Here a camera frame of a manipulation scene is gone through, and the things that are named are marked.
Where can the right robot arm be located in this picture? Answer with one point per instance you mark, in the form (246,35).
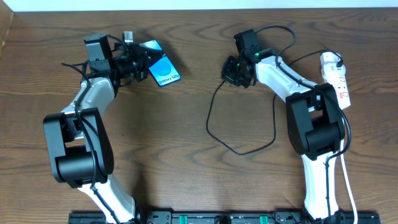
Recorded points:
(317,127)

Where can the white USB charger plug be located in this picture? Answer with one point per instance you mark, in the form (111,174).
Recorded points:
(331,58)

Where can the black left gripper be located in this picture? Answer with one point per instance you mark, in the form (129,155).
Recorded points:
(142,65)

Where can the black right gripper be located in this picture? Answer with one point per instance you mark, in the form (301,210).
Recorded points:
(234,72)

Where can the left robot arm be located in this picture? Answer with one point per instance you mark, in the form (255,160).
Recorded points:
(79,149)

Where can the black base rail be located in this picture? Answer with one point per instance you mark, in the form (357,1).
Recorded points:
(280,216)

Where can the blue Galaxy smartphone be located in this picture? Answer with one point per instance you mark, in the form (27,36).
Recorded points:
(163,71)

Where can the brown cardboard panel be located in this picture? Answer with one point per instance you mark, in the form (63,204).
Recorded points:
(6,18)

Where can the white power strip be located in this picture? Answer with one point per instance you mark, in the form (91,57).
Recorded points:
(336,77)

